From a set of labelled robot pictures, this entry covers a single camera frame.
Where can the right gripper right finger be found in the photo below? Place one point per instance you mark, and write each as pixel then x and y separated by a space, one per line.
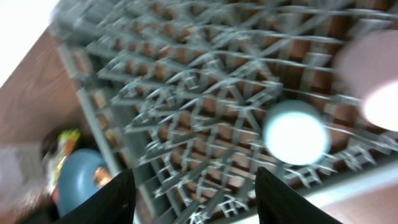
pixel 277 203

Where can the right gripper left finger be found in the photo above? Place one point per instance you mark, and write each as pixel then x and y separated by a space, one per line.
pixel 113 204

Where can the brown food scrap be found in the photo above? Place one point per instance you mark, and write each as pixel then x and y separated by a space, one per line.
pixel 102 176

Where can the dark blue plate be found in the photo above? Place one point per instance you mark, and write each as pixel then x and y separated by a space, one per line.
pixel 76 182

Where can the light blue cup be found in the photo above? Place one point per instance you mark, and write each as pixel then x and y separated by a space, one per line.
pixel 294 133

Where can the pink cup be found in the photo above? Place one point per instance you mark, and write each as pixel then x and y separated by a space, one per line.
pixel 368 65

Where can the grey dishwasher rack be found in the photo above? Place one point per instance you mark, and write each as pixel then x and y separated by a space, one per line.
pixel 179 90

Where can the brown serving tray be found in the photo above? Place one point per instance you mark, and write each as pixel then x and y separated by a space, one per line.
pixel 47 211

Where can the yellow green snack wrapper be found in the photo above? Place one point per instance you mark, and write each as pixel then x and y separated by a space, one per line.
pixel 63 155

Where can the crumpled white tissue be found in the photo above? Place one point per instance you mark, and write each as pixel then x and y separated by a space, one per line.
pixel 22 176

